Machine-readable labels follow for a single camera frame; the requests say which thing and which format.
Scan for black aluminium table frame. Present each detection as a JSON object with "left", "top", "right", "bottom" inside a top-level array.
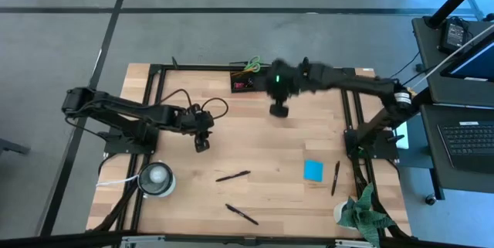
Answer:
[{"left": 86, "top": 62, "right": 412, "bottom": 241}]

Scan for black scale-print pen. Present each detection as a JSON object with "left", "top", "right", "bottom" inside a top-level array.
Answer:
[
  {"left": 225, "top": 202, "right": 260, "bottom": 226},
  {"left": 330, "top": 160, "right": 341, "bottom": 197},
  {"left": 215, "top": 170, "right": 252, "bottom": 183}
]

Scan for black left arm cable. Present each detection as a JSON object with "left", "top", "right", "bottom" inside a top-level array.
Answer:
[
  {"left": 155, "top": 87, "right": 194, "bottom": 110},
  {"left": 199, "top": 97, "right": 230, "bottom": 121}
]

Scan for black mesh desk organizer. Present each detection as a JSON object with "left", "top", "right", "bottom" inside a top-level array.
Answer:
[{"left": 230, "top": 66, "right": 272, "bottom": 94}]

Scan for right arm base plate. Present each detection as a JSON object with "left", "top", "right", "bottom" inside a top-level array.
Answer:
[{"left": 343, "top": 127, "right": 401, "bottom": 160}]

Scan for green-handled scissors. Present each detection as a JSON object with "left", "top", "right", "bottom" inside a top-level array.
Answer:
[{"left": 245, "top": 55, "right": 264, "bottom": 73}]

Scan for silver metal bracket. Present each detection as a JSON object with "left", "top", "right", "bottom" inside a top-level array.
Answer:
[
  {"left": 120, "top": 235, "right": 167, "bottom": 248},
  {"left": 333, "top": 239, "right": 374, "bottom": 248}
]

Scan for white plant pot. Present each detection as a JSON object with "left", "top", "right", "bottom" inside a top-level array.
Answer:
[{"left": 333, "top": 200, "right": 352, "bottom": 225}]

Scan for dark tablet screen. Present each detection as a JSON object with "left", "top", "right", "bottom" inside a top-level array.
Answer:
[{"left": 439, "top": 31, "right": 494, "bottom": 83}]

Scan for white device cable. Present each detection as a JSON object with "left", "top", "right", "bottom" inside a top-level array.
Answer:
[{"left": 95, "top": 174, "right": 140, "bottom": 188}]

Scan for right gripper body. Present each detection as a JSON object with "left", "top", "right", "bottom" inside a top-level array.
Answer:
[{"left": 266, "top": 59, "right": 304, "bottom": 120}]

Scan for orange pencil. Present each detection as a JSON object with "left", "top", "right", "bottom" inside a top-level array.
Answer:
[
  {"left": 231, "top": 69, "right": 256, "bottom": 80},
  {"left": 231, "top": 67, "right": 260, "bottom": 78}
]

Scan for green leafy plant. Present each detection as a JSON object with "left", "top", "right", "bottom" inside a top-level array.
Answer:
[{"left": 337, "top": 182, "right": 398, "bottom": 248}]

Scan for black side desk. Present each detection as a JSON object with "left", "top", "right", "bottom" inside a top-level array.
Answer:
[{"left": 411, "top": 15, "right": 494, "bottom": 195}]

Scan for black frame crossbar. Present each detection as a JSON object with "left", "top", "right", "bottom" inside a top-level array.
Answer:
[{"left": 0, "top": 231, "right": 494, "bottom": 248}]

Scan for grey chair leg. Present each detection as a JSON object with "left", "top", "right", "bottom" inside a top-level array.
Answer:
[{"left": 0, "top": 138, "right": 31, "bottom": 156}]

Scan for blue sticky note pad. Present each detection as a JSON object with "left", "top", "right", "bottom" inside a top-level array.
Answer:
[{"left": 303, "top": 158, "right": 325, "bottom": 183}]

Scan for black power adapter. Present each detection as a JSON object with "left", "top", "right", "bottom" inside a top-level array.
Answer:
[{"left": 439, "top": 19, "right": 470, "bottom": 54}]

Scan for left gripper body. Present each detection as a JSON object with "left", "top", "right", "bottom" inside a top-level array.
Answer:
[{"left": 188, "top": 109, "right": 215, "bottom": 141}]

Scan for black laptop keyboard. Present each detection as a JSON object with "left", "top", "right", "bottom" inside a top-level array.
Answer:
[{"left": 437, "top": 120, "right": 494, "bottom": 175}]

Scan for white paper sheet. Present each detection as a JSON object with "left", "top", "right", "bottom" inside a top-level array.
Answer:
[{"left": 395, "top": 121, "right": 410, "bottom": 151}]

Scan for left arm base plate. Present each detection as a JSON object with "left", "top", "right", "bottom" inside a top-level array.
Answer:
[{"left": 103, "top": 131, "right": 160, "bottom": 155}]

